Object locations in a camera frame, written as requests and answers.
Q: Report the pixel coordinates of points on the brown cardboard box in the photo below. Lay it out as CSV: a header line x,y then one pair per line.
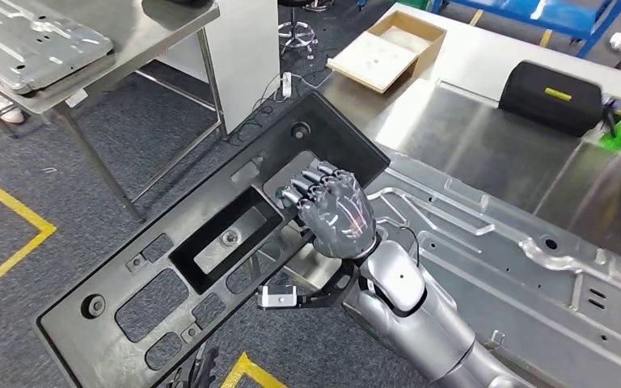
x,y
428,37

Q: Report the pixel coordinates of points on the white table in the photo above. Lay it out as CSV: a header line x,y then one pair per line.
x,y
476,48

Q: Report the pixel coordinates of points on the blue metal cart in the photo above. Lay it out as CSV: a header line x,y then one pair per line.
x,y
530,13

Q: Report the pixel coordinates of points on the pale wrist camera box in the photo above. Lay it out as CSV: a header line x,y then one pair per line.
x,y
277,297

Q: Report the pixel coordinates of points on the black plastic panel part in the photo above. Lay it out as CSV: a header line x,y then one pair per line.
x,y
101,353

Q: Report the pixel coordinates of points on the large stamped metal panel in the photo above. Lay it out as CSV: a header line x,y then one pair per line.
x,y
530,300

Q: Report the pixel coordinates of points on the person's foot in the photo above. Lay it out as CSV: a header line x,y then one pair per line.
x,y
8,110

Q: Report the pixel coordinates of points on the chrome stool base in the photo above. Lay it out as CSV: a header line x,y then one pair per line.
x,y
297,32

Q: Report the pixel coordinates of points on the stamped grey metal panel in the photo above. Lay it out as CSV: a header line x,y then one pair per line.
x,y
32,43

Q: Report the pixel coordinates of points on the white partition board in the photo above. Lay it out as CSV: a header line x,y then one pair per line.
x,y
246,53

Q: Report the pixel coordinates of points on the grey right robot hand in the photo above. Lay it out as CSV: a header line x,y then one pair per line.
x,y
342,214

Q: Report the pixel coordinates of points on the stainless steel workbench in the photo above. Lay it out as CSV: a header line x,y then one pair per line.
x,y
450,134

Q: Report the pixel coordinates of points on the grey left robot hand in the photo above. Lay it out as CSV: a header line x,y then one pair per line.
x,y
198,369

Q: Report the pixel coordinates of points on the steel side table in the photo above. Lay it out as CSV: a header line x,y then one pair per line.
x,y
144,32

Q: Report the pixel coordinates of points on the black case yellow label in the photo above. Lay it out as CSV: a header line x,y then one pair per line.
x,y
546,107

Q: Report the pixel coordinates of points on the white power strip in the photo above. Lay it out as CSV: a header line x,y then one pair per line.
x,y
287,84

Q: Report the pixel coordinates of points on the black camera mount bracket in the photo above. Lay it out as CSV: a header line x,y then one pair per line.
x,y
332,292

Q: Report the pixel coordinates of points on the green plastic crate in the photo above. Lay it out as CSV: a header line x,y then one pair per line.
x,y
420,4

